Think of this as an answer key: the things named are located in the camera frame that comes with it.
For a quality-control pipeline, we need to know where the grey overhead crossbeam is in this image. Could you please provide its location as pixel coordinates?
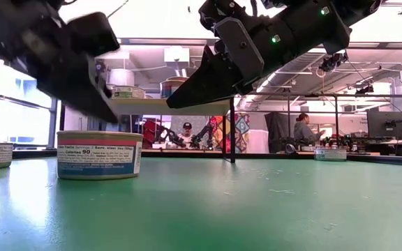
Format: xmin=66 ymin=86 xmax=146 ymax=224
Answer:
xmin=119 ymin=37 xmax=402 ymax=50

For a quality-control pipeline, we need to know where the silver ventilation duct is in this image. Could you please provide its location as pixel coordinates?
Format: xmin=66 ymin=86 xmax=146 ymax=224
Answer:
xmin=256 ymin=52 xmax=327 ymax=105

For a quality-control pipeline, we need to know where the black ceiling-mounted device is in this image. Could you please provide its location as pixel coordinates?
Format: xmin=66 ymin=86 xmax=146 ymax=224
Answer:
xmin=318 ymin=52 xmax=348 ymax=73

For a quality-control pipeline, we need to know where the colourful patterned panel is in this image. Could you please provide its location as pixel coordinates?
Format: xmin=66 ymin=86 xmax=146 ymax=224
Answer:
xmin=209 ymin=113 xmax=251 ymax=154

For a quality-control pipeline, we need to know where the red machine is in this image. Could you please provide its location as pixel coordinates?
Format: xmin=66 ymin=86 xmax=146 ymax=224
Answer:
xmin=143 ymin=118 xmax=165 ymax=140

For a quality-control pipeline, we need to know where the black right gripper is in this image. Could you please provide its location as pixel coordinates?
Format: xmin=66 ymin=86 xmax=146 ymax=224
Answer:
xmin=165 ymin=0 xmax=292 ymax=109

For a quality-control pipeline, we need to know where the person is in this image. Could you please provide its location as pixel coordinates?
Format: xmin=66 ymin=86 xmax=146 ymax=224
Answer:
xmin=292 ymin=112 xmax=327 ymax=147
xmin=178 ymin=121 xmax=197 ymax=146

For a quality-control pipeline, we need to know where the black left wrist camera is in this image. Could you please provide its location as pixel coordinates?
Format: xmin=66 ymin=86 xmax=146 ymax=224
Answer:
xmin=66 ymin=12 xmax=121 ymax=59

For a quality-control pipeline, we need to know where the green table mat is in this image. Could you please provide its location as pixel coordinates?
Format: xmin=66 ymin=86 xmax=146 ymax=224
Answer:
xmin=0 ymin=156 xmax=402 ymax=251

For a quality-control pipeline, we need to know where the wooden shelf black metal frame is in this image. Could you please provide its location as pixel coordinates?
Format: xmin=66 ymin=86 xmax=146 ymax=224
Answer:
xmin=58 ymin=86 xmax=237 ymax=164

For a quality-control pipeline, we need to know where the black frame workbench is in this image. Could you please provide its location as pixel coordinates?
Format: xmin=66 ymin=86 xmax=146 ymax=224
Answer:
xmin=235 ymin=91 xmax=402 ymax=154

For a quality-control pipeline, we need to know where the black monitor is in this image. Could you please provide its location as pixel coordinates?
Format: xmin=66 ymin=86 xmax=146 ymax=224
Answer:
xmin=366 ymin=110 xmax=402 ymax=141

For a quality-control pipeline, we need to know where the white ceiling box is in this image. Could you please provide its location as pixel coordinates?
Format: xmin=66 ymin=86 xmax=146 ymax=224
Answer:
xmin=163 ymin=46 xmax=191 ymax=63

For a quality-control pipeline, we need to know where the large window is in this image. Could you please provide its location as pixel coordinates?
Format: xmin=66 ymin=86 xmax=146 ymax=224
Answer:
xmin=0 ymin=59 xmax=59 ymax=147

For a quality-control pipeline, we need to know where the black aluminium table frame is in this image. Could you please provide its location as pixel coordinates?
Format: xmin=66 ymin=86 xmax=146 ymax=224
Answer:
xmin=12 ymin=148 xmax=402 ymax=167

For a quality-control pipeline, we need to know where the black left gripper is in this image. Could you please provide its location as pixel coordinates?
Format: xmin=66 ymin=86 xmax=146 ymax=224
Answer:
xmin=0 ymin=0 xmax=119 ymax=123

